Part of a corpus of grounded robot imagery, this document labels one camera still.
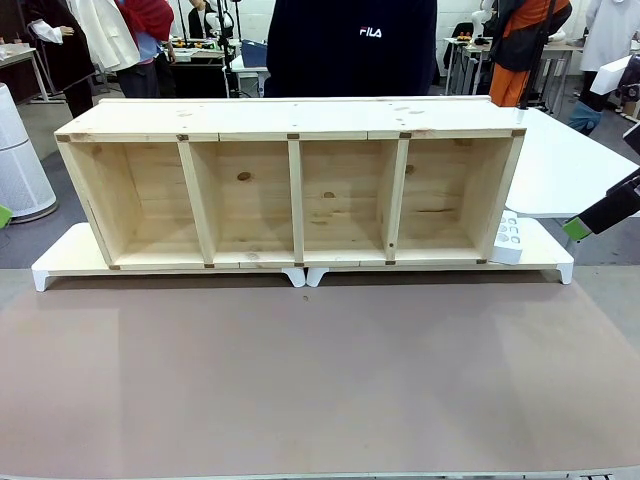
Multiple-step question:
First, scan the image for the white riser stand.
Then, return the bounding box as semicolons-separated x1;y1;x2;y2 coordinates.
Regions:
305;219;575;289
31;222;306;293

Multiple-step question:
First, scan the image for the four-compartment wooden shelf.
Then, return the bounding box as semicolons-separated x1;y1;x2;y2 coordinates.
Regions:
53;95;528;272

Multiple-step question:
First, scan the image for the mannequin in black coat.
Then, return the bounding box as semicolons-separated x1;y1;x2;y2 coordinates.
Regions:
23;0;96;120

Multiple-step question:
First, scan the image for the person in orange trousers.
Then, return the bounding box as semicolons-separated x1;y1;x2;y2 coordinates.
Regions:
488;0;574;109

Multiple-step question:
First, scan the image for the grey background workbench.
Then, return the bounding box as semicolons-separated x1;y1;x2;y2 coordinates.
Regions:
442;35;496;97

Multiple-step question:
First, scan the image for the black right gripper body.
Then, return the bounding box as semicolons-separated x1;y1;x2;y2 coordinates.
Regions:
577;169;640;236

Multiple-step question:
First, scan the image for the person in black FILA sweater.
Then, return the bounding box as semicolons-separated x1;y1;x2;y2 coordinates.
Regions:
263;0;441;99

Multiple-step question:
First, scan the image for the person in white coat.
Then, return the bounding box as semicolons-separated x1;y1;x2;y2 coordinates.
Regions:
579;0;640;114

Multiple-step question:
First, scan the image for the hanging white coat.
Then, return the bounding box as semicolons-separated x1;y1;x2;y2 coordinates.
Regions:
79;0;141;76

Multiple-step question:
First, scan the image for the blue bag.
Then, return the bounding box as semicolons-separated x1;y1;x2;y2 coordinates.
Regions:
567;102;605;135

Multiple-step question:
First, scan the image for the white cylindrical air purifier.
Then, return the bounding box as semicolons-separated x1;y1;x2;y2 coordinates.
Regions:
0;82;57;224

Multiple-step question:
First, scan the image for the person in red top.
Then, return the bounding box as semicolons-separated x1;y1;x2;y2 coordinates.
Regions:
114;0;176;99

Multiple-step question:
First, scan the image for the grey background desk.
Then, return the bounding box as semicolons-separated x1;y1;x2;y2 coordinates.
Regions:
0;46;55;105

